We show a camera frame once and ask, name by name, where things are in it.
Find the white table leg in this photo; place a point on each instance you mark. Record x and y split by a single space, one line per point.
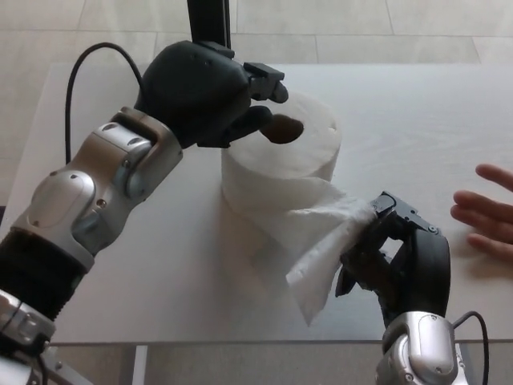
140 369
467 369

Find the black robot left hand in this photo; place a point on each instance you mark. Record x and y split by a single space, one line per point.
192 88

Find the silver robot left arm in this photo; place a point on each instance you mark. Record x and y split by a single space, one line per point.
80 192

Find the white toilet paper roll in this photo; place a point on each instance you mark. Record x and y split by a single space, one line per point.
304 160

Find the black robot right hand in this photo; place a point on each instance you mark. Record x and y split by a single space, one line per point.
429 272

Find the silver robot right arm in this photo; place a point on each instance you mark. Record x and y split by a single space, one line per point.
421 353

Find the person's bare hand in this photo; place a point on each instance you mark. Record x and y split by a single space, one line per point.
493 208

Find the black vertical post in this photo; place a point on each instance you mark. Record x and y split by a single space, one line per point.
208 20

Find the grey diagonal table brace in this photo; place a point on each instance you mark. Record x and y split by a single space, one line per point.
54 369

